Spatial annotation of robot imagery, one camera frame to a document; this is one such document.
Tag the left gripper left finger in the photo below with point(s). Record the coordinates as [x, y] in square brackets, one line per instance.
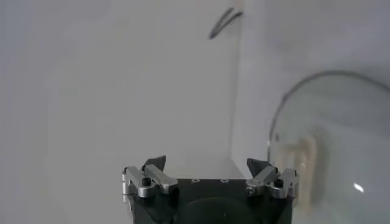
[158, 176]

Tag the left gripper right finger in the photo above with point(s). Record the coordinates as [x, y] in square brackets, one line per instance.
[268, 176]

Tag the round glass pot lid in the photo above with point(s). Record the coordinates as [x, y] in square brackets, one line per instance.
[304, 170]

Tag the white storage cabinet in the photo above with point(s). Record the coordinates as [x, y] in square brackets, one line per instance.
[137, 91]

